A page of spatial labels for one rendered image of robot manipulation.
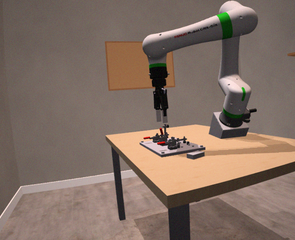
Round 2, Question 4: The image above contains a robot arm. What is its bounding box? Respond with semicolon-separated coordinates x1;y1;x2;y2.
142;1;258;127

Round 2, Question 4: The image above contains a toggle clamp with red handle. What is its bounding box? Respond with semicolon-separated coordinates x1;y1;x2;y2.
144;133;161;143
157;136;187;150
159;124;169;142

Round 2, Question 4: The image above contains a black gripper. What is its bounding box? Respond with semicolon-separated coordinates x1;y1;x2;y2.
152;79;168;123

